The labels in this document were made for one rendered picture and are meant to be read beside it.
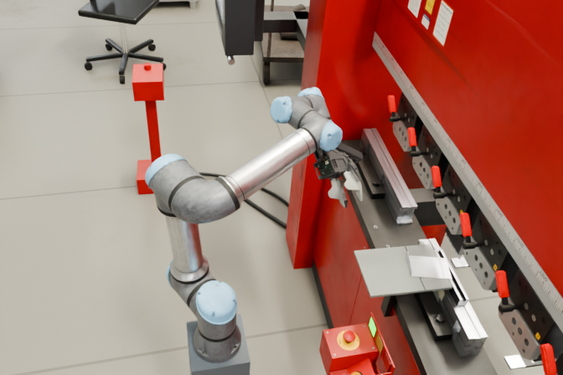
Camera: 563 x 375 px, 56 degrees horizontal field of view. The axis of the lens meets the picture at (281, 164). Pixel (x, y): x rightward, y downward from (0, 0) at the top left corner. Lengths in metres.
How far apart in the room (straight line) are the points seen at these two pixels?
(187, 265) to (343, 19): 1.10
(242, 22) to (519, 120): 1.22
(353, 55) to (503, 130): 0.96
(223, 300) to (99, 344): 1.27
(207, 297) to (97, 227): 1.76
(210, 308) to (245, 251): 1.50
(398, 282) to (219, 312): 0.55
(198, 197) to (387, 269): 0.71
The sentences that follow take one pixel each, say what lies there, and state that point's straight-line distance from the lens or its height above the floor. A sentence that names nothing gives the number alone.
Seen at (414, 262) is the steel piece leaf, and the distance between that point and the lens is 1.78.
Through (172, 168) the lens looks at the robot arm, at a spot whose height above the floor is 1.42.
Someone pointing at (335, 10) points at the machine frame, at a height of 1.49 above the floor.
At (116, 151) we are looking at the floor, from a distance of 3.80.
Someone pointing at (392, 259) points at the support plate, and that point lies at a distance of 1.76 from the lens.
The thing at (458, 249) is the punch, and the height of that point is 1.12.
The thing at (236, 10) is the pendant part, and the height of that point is 1.44.
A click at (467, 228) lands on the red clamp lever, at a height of 1.29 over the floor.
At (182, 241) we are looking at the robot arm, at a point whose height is 1.17.
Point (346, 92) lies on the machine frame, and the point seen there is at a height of 1.13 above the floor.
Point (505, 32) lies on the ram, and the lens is 1.40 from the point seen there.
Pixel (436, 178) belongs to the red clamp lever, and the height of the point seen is 1.29.
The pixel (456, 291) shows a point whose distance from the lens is 1.75.
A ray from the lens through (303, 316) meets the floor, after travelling 2.81.
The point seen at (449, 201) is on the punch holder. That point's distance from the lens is 1.64.
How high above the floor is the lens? 2.28
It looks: 39 degrees down
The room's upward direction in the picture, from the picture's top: 5 degrees clockwise
